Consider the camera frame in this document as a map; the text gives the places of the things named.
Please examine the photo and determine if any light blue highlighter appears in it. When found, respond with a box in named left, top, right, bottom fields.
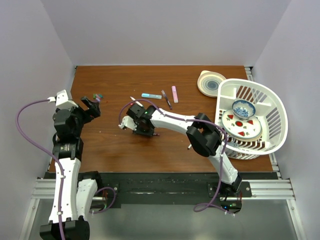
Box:
left=141, top=93, right=162, bottom=100

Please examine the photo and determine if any teal tip white marker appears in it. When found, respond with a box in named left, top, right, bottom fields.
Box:
left=130, top=96, right=144, bottom=108

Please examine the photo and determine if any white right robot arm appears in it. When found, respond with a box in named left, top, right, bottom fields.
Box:
left=119, top=103, right=242, bottom=197

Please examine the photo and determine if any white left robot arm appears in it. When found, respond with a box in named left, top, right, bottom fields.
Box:
left=39, top=91, right=104, bottom=240

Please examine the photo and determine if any dark purple gel pen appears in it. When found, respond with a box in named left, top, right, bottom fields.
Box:
left=161, top=90, right=173, bottom=110

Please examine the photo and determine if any pink highlighter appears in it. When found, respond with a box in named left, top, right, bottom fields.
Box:
left=171, top=85, right=179, bottom=104

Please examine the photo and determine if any cream plate with grey spiral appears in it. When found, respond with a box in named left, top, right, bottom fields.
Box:
left=197, top=70, right=226, bottom=98

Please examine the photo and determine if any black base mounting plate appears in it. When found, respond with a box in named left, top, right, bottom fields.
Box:
left=91, top=172, right=276, bottom=213

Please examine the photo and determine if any blue floral ceramic bowl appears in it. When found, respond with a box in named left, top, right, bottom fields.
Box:
left=232, top=99, right=256, bottom=119

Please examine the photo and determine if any white watermelon pattern plate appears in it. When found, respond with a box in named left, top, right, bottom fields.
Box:
left=221, top=110, right=263, bottom=141

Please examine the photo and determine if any white plastic dish rack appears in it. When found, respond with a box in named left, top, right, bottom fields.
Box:
left=214, top=78, right=288, bottom=160

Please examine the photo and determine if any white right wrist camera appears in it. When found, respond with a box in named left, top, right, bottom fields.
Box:
left=118, top=116, right=137, bottom=131

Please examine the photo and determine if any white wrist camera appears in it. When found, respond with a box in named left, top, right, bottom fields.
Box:
left=118, top=116, right=137, bottom=131
left=47, top=89, right=79, bottom=110

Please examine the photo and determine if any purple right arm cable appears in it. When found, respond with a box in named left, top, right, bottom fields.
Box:
left=118, top=99, right=236, bottom=213

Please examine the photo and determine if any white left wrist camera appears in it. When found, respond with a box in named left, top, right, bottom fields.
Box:
left=47, top=89, right=79, bottom=110

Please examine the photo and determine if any aluminium frame rail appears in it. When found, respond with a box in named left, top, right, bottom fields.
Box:
left=31, top=179, right=296, bottom=200

